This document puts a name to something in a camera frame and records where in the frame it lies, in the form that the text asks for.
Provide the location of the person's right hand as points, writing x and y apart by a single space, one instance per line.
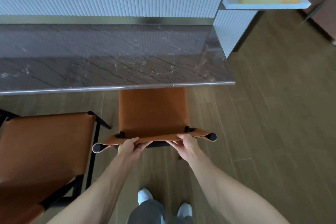
189 149

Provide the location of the person's left hand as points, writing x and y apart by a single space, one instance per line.
130 150

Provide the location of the brown leather black-frame chair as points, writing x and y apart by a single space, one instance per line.
155 108
44 147

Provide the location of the person's right forearm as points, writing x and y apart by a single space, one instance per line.
231 192

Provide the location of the person's left forearm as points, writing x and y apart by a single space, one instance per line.
99 192

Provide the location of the person's white left shoe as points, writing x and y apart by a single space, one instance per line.
145 196

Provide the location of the person's white shoe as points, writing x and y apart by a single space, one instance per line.
145 196
185 210

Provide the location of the person's white right shoe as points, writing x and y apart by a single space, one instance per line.
185 210

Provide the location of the person's grey trousers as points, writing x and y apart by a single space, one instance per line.
147 213

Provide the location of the dark brown table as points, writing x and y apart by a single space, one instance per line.
105 55

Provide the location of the white shelf board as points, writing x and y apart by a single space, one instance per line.
262 6

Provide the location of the brown low cabinet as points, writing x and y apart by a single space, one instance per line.
325 0

